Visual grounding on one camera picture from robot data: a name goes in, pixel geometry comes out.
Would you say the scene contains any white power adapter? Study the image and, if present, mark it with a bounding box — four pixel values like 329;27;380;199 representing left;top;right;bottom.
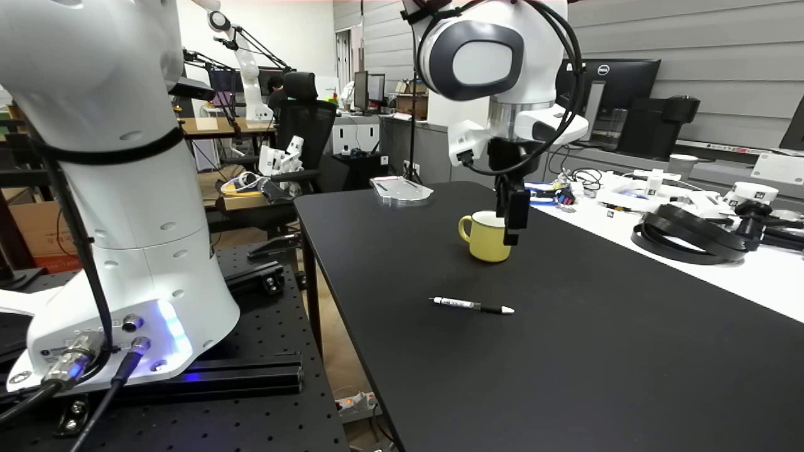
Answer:
725;177;780;210

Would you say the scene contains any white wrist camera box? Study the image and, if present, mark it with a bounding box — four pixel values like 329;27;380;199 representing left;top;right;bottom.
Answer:
446;118;498;171

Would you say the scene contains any white papers pile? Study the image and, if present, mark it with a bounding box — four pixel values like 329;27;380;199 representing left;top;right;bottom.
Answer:
586;167;733;215

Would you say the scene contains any black and silver pen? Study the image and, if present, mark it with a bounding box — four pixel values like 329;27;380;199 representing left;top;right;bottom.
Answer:
429;293;517;318

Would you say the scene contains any black cable along base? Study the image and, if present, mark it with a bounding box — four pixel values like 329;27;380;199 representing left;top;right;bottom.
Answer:
35;151;117;359

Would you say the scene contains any wooden desk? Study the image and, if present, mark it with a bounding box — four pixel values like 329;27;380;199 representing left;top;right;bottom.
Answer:
176;115;279;141

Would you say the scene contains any black box device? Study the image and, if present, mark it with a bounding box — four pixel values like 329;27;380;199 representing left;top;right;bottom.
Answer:
621;93;704;163

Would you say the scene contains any black tripod pole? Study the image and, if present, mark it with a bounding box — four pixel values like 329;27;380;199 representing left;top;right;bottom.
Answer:
404;62;427;182

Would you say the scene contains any black aluminium rail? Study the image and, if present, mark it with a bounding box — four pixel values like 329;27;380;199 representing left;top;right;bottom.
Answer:
171;359;304;398

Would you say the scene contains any coiled black cable bundle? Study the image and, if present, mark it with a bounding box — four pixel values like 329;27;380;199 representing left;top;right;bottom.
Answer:
630;199;773;266

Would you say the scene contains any black office chair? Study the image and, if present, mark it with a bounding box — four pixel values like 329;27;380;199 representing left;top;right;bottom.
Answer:
246;97;380;261

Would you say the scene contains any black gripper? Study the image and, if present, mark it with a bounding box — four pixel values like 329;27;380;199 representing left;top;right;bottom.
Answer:
485;132;547;249

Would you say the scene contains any grey low cabinet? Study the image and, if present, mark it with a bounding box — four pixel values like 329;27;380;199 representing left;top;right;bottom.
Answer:
376;115;537;187

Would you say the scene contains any brown cardboard box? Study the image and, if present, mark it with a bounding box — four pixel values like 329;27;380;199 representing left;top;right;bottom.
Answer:
4;199;88;271

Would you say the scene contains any black computer monitor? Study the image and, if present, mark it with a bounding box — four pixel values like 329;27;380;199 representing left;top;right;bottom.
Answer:
554;55;664;153

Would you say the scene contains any yellow ceramic cup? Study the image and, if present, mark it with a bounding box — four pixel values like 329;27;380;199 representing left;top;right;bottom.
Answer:
455;209;515;266

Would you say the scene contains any black perforated breadboard base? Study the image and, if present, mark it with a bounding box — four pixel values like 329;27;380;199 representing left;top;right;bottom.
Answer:
0;249;352;452

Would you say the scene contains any black base power cable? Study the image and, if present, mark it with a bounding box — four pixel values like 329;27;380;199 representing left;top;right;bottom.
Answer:
68;347;147;452

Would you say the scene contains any silver connector base cable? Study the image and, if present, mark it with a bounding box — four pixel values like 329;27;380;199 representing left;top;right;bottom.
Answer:
0;344;112;422

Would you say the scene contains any blue packet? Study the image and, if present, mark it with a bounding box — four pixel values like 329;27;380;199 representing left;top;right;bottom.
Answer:
525;177;581;209

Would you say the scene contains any black table leg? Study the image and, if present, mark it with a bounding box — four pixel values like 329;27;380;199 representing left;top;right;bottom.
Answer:
299;226;326;357

